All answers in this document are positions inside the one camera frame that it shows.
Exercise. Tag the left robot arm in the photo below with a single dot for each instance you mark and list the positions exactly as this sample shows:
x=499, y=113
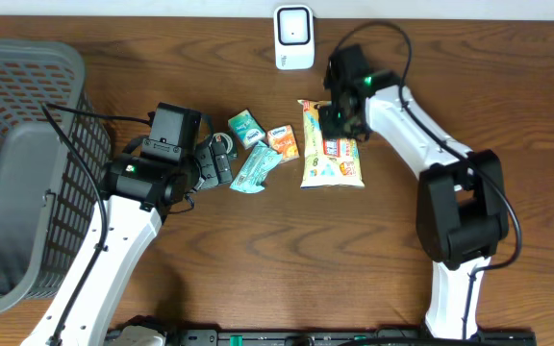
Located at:
x=138, y=192

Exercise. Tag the yellow snack chip bag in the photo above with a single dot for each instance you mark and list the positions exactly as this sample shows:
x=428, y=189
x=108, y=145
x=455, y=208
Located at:
x=327, y=162

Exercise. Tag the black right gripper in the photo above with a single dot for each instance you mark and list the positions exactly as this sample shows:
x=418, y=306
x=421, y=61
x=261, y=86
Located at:
x=327, y=130

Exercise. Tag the teal wrapper packet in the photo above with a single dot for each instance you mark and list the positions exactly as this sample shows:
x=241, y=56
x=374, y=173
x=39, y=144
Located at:
x=259, y=163

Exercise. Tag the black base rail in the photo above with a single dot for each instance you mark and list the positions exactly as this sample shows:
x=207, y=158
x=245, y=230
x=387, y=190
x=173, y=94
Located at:
x=138, y=335

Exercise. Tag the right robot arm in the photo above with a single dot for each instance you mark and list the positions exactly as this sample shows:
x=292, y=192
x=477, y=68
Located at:
x=462, y=212

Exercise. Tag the grey plastic shopping basket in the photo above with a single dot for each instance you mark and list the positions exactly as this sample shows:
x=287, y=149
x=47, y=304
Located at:
x=50, y=148

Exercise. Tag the green tissue pack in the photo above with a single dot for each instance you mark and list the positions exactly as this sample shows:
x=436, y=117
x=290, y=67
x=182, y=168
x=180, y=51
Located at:
x=246, y=129

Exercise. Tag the white barcode scanner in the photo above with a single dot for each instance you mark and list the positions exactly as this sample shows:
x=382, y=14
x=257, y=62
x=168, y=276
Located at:
x=294, y=37

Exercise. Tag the orange snack packet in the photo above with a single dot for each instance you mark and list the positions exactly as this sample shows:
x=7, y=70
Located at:
x=282, y=140

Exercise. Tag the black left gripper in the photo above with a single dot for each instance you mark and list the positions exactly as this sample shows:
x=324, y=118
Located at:
x=214, y=159

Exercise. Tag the dark green round-label box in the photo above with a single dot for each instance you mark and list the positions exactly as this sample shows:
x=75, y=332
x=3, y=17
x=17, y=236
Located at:
x=226, y=138

